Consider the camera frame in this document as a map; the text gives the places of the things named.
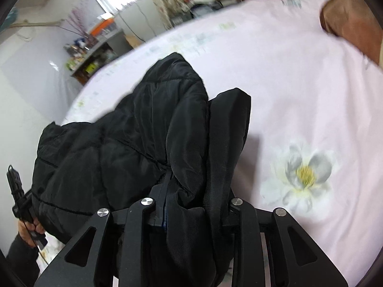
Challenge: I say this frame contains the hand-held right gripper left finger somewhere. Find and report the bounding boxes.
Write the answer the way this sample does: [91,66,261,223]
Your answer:
[34,185,168,287]

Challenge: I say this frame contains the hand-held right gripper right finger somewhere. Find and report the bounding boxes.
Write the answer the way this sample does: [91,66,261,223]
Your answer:
[223,197,349,287]

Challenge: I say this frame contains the black hooded puffer jacket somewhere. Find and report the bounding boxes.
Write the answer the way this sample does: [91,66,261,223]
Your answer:
[30,52,252,287]

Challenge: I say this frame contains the person's left forearm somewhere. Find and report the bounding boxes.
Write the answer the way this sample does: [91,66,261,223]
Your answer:
[5,233,41,287]

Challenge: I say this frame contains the person's left hand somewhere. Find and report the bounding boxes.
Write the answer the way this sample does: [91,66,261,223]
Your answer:
[17,217,45,247]

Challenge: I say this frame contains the pink floral bed sheet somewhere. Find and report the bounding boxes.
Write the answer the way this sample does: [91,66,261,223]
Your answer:
[36,0,383,287]

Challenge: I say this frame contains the cluttered wooden shelf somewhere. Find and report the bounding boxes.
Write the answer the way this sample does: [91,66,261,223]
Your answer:
[63,28,134,86]

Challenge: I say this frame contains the dried branches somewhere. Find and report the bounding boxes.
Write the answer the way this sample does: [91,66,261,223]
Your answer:
[64,7,90,41]

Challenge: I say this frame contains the orange storage box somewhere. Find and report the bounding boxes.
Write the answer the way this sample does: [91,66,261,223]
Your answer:
[89,17,116,36]

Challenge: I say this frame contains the white refrigerator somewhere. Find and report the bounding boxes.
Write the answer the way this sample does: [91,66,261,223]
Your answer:
[115,0,168,42]

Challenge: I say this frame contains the cluttered pile of belongings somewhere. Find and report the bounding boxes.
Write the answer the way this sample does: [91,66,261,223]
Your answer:
[170,0,241,28]

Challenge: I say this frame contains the brown pillow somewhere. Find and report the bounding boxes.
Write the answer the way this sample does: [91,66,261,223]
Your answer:
[320,0,383,72]

